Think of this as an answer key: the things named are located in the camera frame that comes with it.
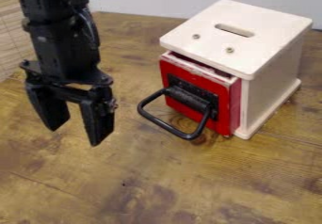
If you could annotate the red drawer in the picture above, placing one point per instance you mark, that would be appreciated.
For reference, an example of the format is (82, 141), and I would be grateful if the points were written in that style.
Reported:
(214, 87)

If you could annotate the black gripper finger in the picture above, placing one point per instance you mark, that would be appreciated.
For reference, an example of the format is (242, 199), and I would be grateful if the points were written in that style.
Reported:
(98, 113)
(51, 109)

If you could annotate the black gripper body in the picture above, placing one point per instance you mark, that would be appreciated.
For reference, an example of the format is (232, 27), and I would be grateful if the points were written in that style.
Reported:
(66, 45)

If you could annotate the black metal drawer handle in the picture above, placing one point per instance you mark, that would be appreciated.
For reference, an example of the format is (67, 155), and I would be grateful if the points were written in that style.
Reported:
(190, 100)

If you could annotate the white wooden drawer box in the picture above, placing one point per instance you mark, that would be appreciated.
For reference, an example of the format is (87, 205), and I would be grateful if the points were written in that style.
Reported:
(253, 43)

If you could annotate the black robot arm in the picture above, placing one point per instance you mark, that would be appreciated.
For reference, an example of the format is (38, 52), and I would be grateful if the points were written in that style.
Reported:
(52, 10)

